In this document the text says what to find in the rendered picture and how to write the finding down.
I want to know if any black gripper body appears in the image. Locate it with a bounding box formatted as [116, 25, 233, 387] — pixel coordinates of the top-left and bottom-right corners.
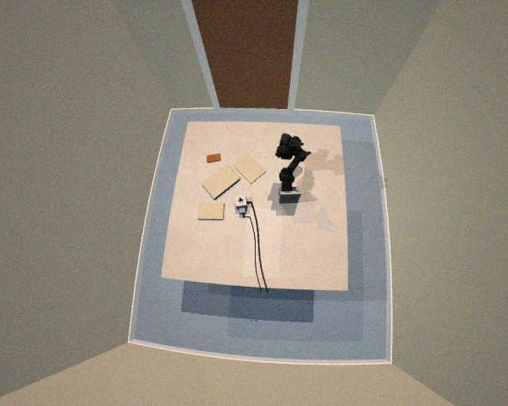
[283, 135, 305, 162]

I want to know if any orange rectangular block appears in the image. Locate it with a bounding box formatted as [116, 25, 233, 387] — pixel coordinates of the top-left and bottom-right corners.
[207, 153, 221, 163]

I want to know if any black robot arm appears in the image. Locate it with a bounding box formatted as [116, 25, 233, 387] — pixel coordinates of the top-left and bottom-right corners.
[275, 133, 301, 191]

